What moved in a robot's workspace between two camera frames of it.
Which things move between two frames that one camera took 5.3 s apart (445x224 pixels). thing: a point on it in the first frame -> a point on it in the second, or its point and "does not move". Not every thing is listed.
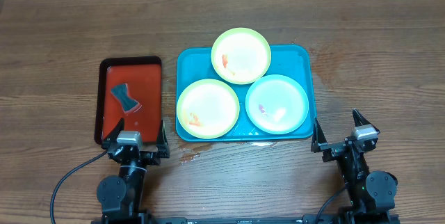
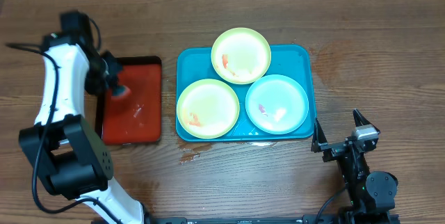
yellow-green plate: (208, 108) does not move
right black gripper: (336, 152) does not move
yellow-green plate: (240, 55) does not move
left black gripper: (163, 150) -> (117, 67)
